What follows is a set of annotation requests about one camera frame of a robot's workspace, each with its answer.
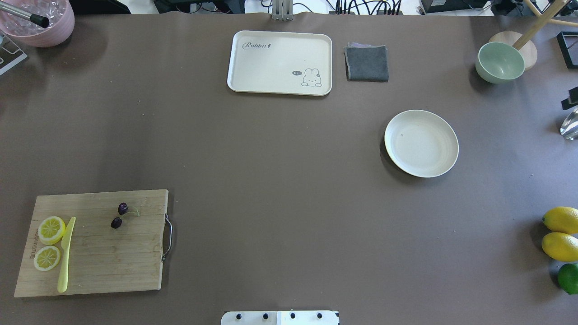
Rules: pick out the cream round plate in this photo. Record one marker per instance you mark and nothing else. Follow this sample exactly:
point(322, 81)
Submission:
point(421, 143)

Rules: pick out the cream rabbit tray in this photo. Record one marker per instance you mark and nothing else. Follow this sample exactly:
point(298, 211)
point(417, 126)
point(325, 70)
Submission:
point(280, 63)

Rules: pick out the dark red cherry pair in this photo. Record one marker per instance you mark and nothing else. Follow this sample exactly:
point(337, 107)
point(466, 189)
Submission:
point(123, 210)

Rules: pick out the grey folded cloth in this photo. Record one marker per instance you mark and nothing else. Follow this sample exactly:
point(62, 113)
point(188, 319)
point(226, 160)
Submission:
point(366, 63)

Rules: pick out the bamboo cutting board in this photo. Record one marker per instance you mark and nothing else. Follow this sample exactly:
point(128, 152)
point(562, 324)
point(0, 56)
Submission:
point(102, 259)

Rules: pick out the mint green bowl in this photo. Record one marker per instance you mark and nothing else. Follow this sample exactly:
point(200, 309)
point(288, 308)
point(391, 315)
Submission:
point(499, 63)

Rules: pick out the lemon slice far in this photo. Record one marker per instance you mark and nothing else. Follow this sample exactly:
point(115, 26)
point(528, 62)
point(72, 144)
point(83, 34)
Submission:
point(51, 230)

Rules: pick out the lemon slice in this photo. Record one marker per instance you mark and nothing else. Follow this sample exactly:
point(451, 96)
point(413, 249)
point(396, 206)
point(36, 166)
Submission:
point(51, 230)
point(47, 258)

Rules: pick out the yellow plastic knife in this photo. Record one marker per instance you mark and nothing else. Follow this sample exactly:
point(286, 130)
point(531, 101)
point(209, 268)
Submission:
point(62, 284)

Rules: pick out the lemon slice near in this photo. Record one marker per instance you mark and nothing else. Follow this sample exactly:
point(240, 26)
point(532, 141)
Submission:
point(47, 258)

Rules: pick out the pink ice bowl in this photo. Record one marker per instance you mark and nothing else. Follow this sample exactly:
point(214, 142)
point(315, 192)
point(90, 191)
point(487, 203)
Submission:
point(59, 12)

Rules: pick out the yellow lemon outer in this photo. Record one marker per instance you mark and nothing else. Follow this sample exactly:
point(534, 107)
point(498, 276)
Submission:
point(562, 219)

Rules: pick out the metal ice scoop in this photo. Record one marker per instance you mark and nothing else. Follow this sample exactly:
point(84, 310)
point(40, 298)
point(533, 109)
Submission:
point(569, 127)

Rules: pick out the yellow lemon near lime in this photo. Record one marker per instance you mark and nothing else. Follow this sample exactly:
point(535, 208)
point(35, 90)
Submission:
point(560, 246)

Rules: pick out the metal muddler in bowl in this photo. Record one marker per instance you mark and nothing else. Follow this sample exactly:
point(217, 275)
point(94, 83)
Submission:
point(36, 19)

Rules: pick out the green lime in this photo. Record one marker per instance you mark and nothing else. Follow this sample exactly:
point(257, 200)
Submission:
point(568, 278)

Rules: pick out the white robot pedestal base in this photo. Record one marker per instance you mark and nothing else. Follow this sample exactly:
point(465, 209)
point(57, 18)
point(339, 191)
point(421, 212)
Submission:
point(291, 317)

